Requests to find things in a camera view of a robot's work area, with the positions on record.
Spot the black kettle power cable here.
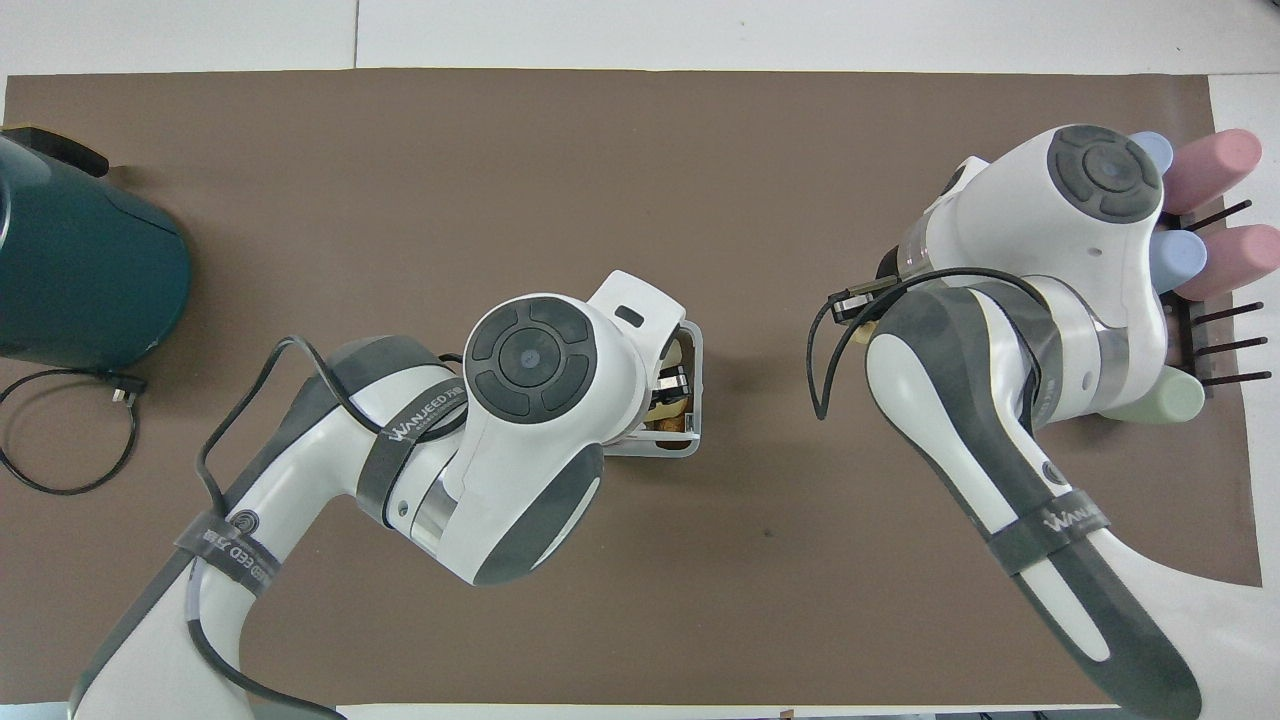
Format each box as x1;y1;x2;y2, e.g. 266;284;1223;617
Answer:
0;368;150;497

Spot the light blue cup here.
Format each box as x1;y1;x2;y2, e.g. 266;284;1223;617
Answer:
1148;229;1209;295
1130;131;1175;179

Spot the black cup rack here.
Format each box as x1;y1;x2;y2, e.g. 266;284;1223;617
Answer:
1163;199;1274;399

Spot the dark green kettle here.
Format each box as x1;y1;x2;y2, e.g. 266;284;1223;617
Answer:
0;124;193;373

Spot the pink cup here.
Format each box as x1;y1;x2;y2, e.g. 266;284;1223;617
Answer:
1163;128;1264;216
1176;224;1280;302

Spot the light green cup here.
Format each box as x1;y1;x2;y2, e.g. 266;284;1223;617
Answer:
1098;364;1207;425

